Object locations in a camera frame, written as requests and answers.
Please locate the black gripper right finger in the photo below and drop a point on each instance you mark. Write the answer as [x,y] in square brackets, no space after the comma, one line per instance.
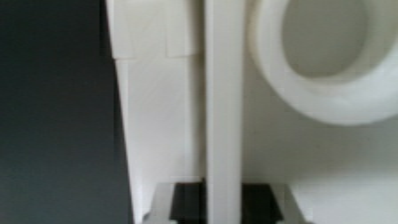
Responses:
[269,205]

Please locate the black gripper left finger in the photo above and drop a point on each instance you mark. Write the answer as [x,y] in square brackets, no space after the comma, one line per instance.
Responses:
[180,204]

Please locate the white U-shaped obstacle fence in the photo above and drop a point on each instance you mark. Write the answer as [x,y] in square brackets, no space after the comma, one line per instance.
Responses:
[157,40]

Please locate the white square table top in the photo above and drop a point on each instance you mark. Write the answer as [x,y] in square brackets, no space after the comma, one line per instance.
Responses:
[302,106]

